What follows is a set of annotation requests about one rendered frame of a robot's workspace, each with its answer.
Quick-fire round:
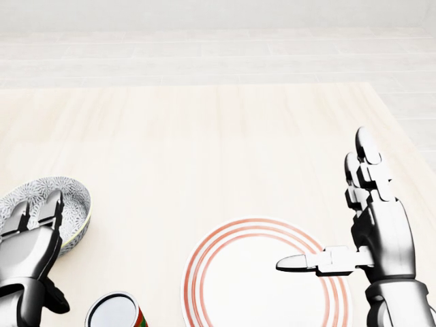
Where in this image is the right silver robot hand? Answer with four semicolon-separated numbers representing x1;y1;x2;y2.
275;126;417;283

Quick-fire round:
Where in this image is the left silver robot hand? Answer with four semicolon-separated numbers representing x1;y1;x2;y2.
0;189;71;315

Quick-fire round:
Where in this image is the patterned grey bowl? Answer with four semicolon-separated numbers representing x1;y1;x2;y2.
0;176;92;255

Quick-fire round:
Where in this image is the white plate with red rings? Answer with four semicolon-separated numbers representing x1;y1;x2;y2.
180;217;351;327

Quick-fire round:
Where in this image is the red and green tin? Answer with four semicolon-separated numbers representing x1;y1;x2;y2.
84;291;149;327

